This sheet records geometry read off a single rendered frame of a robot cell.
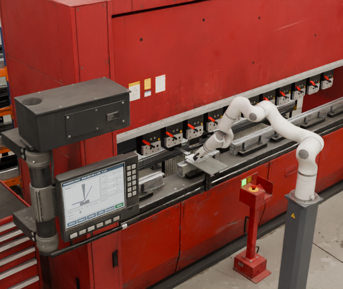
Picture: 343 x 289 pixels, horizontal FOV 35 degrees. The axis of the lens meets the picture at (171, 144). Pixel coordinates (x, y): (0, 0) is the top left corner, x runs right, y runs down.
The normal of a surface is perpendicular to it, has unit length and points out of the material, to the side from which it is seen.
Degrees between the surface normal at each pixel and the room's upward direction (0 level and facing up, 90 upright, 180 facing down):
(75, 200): 90
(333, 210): 0
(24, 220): 0
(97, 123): 90
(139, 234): 90
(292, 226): 90
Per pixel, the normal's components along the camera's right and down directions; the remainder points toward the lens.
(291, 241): -0.82, 0.25
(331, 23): 0.65, 0.34
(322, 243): 0.01, -0.90
